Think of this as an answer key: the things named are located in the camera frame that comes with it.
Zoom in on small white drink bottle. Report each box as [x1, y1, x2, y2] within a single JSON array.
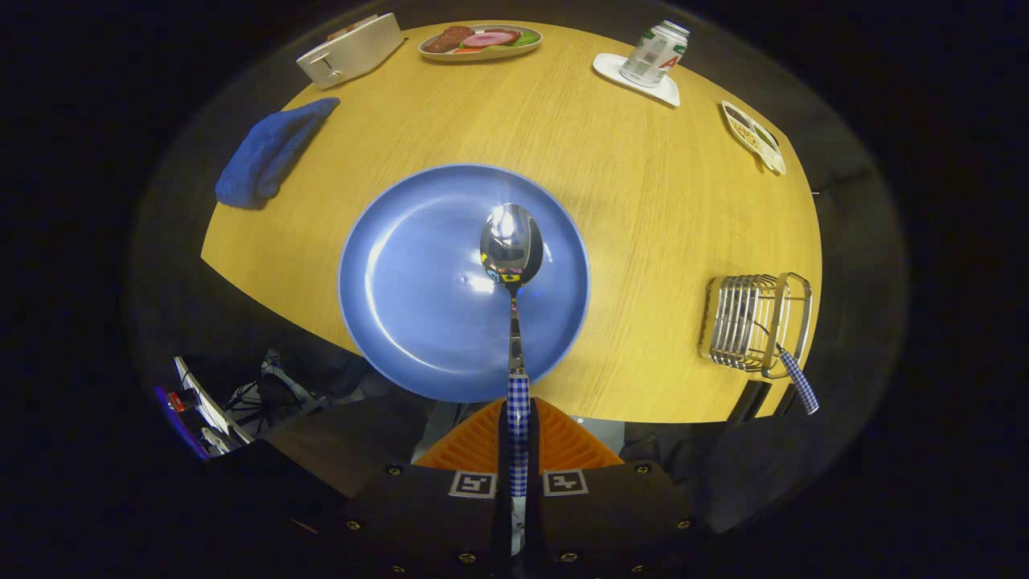
[[619, 20, 691, 88]]

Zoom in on brown meat patty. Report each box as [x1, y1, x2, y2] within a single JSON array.
[[424, 26, 475, 54]]

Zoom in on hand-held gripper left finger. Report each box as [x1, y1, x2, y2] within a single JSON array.
[[344, 398, 514, 579]]

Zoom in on blue folded cloth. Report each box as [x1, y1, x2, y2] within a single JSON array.
[[215, 97, 341, 210]]

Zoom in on spoon with checked handle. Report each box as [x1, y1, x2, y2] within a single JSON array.
[[480, 203, 544, 556]]

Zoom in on black cables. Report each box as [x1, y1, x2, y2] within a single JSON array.
[[229, 348, 324, 413]]

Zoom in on white toaster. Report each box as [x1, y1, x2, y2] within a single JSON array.
[[296, 12, 405, 89]]

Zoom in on metal wire cutlery rack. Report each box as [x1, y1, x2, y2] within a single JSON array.
[[698, 272, 814, 380]]

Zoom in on white divided snack dish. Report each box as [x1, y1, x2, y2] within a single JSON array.
[[721, 100, 787, 175]]

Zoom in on fork with checked handle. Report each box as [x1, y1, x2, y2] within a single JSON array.
[[748, 318, 820, 416]]

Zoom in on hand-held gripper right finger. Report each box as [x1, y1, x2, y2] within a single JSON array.
[[529, 398, 700, 579]]

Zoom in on blue round plate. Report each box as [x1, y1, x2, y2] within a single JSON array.
[[338, 163, 592, 404]]

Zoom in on beige food plate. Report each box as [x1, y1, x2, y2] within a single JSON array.
[[418, 23, 543, 63]]

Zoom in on white square coaster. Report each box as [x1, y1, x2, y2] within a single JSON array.
[[592, 52, 681, 108]]

